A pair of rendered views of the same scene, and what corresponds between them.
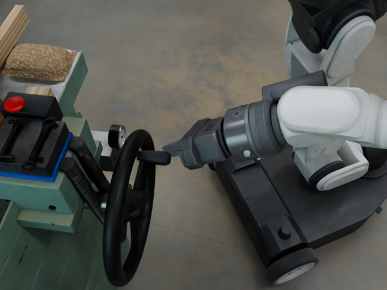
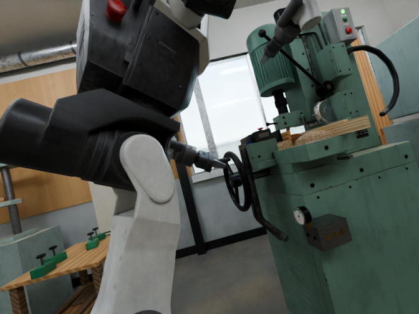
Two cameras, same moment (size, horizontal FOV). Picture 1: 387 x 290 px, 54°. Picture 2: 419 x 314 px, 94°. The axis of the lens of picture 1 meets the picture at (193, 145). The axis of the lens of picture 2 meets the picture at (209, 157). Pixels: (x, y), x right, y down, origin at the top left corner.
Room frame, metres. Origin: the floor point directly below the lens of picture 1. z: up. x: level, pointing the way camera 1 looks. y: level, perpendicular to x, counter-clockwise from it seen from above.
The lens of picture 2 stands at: (1.17, -0.28, 0.90)
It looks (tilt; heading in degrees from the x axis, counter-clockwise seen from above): 3 degrees up; 161
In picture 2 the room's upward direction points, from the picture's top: 14 degrees counter-clockwise
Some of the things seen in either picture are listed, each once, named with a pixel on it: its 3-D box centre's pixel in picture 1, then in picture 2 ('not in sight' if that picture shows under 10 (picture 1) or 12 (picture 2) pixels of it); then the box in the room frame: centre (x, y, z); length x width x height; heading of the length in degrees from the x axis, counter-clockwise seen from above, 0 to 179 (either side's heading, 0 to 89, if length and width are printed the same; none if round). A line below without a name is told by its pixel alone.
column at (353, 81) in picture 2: not in sight; (326, 88); (0.41, 0.74, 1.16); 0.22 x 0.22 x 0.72; 82
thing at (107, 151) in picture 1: (96, 149); (326, 231); (0.61, 0.27, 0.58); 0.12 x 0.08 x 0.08; 82
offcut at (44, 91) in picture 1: (38, 99); (284, 144); (0.49, 0.30, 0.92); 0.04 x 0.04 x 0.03; 87
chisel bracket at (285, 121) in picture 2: not in sight; (289, 121); (0.37, 0.47, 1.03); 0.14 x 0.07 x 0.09; 82
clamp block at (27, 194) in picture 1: (42, 161); (258, 152); (0.35, 0.26, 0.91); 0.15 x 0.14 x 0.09; 172
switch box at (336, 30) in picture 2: not in sight; (340, 27); (0.55, 0.75, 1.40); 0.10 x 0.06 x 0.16; 82
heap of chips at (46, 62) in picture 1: (37, 56); (312, 136); (0.61, 0.33, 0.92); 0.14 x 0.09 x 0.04; 82
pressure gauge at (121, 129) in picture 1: (116, 138); (303, 217); (0.60, 0.20, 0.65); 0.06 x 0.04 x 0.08; 172
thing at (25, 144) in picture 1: (30, 133); (254, 137); (0.36, 0.25, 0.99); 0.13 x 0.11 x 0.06; 172
